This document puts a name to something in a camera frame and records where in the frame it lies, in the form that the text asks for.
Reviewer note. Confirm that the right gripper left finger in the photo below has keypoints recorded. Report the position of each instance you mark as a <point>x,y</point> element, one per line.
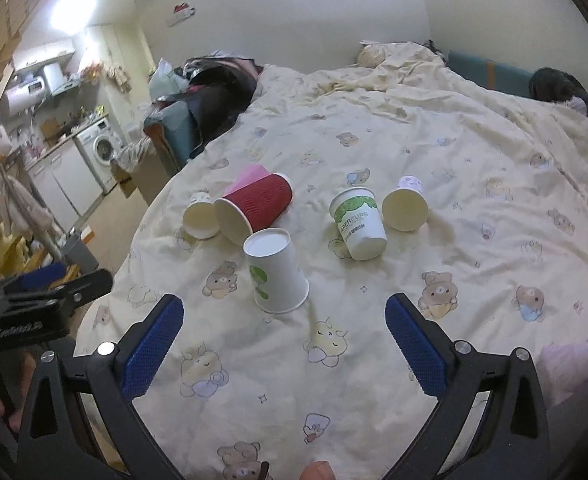
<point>57,442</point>

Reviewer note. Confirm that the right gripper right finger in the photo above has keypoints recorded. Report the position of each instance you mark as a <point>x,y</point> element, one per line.
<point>489,421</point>

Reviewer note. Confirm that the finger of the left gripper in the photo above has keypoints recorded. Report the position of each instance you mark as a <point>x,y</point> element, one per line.
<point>73,284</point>

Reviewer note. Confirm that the white cup green globe print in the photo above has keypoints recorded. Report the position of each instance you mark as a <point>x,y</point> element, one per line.
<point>279,283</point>

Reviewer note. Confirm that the small cream patterned paper cup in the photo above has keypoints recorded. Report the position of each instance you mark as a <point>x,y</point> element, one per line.
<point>199,218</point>

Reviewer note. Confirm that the red ribbed paper cup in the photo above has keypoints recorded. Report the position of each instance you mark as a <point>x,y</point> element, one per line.
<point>253,208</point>

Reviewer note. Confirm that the pink paper cup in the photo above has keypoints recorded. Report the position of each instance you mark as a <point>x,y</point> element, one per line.
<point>248,175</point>

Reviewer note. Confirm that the small lilac paper cup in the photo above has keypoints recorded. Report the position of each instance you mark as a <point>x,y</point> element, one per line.
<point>405,208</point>

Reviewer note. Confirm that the white cup green leaf print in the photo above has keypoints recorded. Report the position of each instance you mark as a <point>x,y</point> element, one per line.
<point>359,222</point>

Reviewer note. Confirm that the person's left hand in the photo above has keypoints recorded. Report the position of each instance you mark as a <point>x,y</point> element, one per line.
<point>16,370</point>

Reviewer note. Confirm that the person's right hand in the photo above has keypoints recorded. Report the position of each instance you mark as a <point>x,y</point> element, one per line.
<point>320,470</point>

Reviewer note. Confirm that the pink fluffy blanket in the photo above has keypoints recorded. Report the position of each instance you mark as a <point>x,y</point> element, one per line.
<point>562,369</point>

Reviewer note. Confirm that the white washing machine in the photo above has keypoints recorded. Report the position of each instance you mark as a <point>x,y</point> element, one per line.
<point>99,144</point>

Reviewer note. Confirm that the white water heater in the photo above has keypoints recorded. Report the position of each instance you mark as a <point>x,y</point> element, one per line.
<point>19,98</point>

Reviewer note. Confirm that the cream bear print duvet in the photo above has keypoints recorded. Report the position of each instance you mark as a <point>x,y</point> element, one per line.
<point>501,261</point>

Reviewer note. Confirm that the white plastic bag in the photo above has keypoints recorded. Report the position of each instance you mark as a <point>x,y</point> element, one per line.
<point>165,81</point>

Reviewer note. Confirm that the black clothes pile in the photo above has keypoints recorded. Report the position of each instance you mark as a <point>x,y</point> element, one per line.
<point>220,88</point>

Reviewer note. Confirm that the dark clothing on bed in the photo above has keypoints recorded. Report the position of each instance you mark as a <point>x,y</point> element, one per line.
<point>555,86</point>

